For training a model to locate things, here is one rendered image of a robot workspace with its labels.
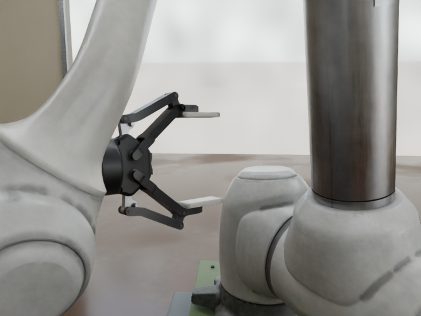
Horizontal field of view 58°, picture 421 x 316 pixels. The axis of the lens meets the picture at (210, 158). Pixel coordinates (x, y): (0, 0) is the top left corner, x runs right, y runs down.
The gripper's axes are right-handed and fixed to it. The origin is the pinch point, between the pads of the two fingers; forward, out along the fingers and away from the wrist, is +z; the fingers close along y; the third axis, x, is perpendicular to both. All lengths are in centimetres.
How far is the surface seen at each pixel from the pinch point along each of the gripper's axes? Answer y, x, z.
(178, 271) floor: -96, 185, 109
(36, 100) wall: 51, 454, 84
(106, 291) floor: -97, 189, 56
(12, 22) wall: 142, 459, 65
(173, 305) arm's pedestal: -35.2, 25.3, 7.4
